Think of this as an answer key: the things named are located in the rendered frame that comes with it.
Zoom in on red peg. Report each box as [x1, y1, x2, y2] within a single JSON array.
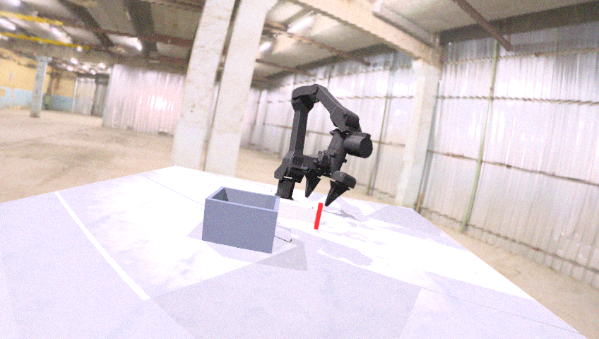
[[314, 203, 324, 229]]

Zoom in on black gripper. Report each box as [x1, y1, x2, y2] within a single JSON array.
[[301, 148, 356, 206]]

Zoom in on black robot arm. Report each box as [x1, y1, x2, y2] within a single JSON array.
[[274, 84, 374, 201]]

